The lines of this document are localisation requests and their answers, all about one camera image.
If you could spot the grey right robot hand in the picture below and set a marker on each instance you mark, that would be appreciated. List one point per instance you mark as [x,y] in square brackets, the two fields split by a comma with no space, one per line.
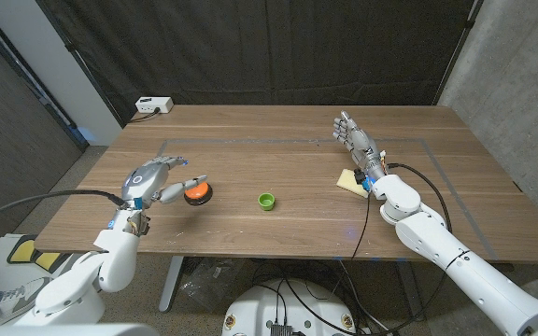
[361,144]

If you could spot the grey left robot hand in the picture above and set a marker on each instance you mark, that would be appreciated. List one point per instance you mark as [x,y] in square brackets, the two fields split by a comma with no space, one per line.
[146,183]

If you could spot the orange push button black base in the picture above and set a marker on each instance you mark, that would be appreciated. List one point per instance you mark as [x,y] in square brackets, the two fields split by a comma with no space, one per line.
[201,192]

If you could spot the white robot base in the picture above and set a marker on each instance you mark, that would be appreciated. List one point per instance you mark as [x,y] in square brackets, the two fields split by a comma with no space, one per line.
[259,308]

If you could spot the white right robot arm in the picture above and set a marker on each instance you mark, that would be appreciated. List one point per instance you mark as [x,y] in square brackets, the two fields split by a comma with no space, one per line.
[437,238]

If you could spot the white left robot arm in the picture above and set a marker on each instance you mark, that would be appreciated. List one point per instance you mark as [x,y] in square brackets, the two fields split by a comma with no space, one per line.
[115,261]

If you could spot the yellow sponge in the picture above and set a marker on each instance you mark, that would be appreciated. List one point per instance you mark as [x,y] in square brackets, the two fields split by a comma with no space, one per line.
[347,181]

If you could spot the small green cup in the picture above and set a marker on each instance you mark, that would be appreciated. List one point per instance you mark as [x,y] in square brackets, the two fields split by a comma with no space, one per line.
[266,201]

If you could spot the white power outlet box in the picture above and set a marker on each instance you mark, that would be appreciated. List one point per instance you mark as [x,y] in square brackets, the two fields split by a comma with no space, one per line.
[153,104]

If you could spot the white table leg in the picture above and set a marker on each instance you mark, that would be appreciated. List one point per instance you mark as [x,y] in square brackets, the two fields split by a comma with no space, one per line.
[171,282]

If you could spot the clear plastic bag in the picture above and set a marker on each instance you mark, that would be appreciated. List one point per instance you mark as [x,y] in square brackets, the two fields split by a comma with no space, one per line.
[210,280]

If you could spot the black backdrop curtain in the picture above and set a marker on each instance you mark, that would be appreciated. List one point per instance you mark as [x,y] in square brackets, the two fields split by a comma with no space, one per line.
[269,51]

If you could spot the yellow and black floor pad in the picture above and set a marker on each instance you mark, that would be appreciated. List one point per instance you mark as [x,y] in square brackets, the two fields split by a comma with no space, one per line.
[31,252]

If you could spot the white sneaker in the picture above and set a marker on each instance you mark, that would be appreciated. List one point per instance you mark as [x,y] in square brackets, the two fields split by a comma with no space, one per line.
[19,294]

